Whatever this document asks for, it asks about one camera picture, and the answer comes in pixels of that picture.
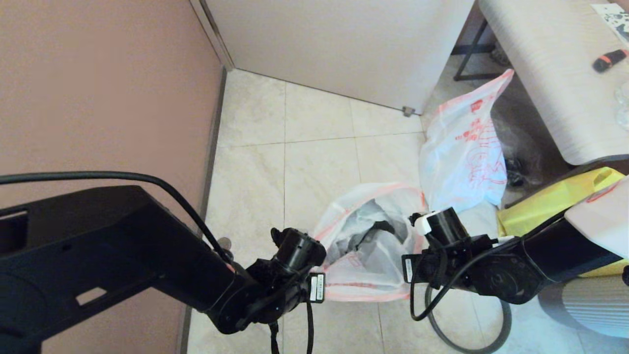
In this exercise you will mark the black-patterned white paper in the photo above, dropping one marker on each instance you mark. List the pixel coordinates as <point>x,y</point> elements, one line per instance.
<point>616,19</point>

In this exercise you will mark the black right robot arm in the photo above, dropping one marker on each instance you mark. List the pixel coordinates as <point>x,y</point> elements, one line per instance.
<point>540,260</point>

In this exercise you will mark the black and orange marker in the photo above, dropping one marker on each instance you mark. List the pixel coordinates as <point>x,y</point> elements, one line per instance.
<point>609,60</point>

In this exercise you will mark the black metal table frame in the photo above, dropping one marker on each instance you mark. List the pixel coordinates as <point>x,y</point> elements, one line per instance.
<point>479,76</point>

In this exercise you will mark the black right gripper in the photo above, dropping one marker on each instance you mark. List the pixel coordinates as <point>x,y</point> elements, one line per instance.
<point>437,268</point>

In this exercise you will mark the white door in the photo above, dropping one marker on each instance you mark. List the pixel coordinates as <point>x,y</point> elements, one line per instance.
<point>344,49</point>

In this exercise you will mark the yellow fabric bag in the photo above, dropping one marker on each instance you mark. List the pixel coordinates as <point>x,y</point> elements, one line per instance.
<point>540,211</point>

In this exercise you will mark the grey ribbed round object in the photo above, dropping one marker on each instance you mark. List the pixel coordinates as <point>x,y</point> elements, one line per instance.
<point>597,309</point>

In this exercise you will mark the white wood-grain table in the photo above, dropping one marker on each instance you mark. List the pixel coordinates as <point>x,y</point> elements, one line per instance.
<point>550,73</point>

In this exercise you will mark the clear plastic wrap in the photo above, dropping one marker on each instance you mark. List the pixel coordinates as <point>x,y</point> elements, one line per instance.
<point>623,105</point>

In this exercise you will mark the metal door bottom latch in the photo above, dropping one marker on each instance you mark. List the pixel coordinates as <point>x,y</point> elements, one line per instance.
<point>408,111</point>

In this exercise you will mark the clear bag with dark contents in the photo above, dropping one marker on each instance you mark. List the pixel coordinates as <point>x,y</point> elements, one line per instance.
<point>523,152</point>

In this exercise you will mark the white red-print trash bag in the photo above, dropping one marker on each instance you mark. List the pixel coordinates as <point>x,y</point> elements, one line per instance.
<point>373,270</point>
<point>462,157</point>

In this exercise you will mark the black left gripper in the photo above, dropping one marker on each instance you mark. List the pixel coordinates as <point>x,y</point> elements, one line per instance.
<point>295,295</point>

